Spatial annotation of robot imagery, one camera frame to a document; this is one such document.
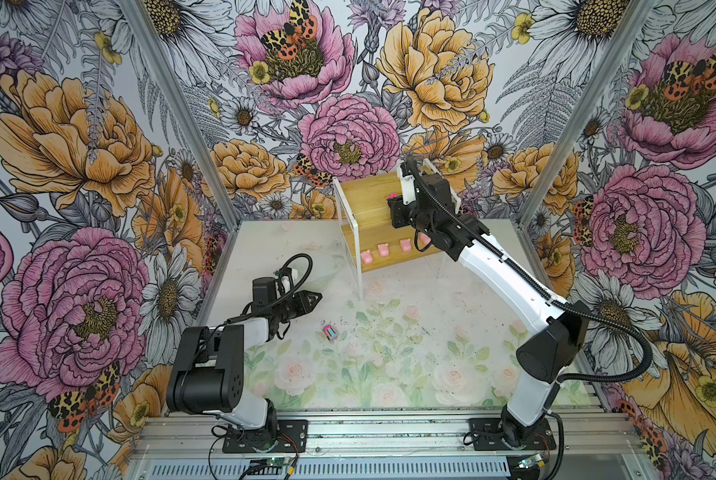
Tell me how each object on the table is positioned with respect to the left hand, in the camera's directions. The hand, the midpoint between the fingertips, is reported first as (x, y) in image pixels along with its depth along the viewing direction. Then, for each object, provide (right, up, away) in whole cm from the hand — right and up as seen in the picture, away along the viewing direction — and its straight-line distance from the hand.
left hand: (319, 304), depth 92 cm
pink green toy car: (+4, -8, -3) cm, 9 cm away
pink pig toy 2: (+14, +14, -5) cm, 21 cm away
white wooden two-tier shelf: (+16, +19, +1) cm, 25 cm away
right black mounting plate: (+44, -29, -19) cm, 55 cm away
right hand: (+22, +27, -14) cm, 37 cm away
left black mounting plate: (-5, -28, -19) cm, 35 cm away
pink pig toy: (+20, +16, -3) cm, 26 cm away
